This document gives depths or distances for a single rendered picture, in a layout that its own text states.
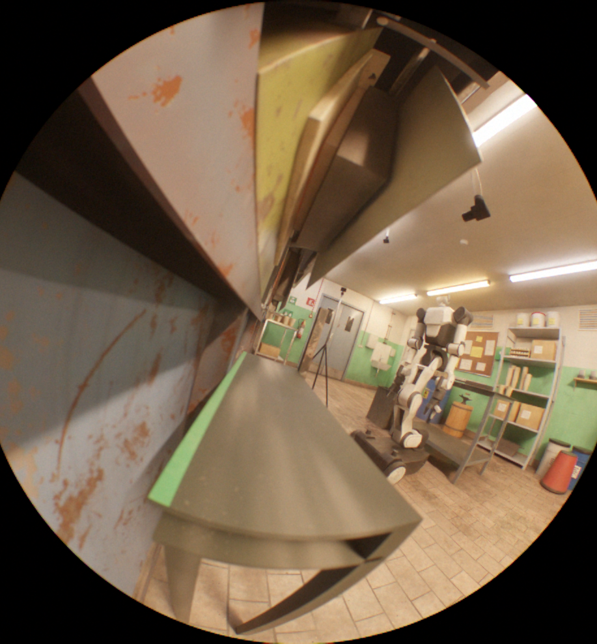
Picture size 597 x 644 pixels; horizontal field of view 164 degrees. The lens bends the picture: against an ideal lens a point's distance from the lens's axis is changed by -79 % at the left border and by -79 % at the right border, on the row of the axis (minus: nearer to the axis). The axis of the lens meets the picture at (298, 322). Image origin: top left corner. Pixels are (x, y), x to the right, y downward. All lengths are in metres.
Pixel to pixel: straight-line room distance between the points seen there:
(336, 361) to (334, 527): 5.68
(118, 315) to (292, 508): 0.17
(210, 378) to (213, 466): 0.26
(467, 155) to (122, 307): 0.27
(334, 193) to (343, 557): 0.43
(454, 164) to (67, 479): 0.36
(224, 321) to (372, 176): 0.33
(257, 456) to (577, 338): 4.20
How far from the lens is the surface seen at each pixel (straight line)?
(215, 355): 0.39
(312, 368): 5.63
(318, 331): 0.67
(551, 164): 2.19
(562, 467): 3.20
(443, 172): 0.21
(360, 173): 0.31
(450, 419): 4.08
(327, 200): 0.37
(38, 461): 0.15
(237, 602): 0.82
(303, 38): 0.15
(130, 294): 0.16
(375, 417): 2.99
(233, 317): 0.38
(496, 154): 2.04
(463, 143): 0.21
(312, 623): 0.86
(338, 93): 0.27
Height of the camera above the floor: 0.79
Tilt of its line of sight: 4 degrees up
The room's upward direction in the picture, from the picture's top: 19 degrees clockwise
